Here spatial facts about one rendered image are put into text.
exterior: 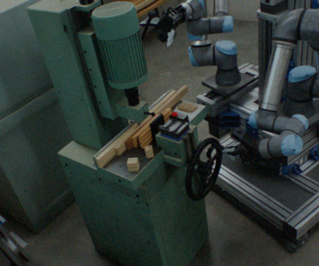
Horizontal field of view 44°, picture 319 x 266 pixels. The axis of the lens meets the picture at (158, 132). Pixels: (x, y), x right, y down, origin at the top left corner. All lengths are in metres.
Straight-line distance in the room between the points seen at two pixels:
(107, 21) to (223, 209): 1.58
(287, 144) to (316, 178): 1.13
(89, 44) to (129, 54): 0.19
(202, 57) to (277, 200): 0.94
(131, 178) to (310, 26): 0.90
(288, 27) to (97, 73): 0.79
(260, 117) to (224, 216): 1.15
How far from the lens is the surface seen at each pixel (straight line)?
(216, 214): 2.65
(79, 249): 2.67
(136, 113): 1.75
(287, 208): 2.39
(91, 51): 1.69
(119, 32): 1.54
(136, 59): 1.61
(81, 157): 2.00
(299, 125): 1.59
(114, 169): 1.72
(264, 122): 1.62
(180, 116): 1.75
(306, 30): 1.58
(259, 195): 2.45
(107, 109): 1.82
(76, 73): 1.77
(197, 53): 2.24
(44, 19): 1.76
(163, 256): 2.11
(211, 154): 2.04
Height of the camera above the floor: 2.00
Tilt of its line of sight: 36 degrees down
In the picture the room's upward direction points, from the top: 11 degrees counter-clockwise
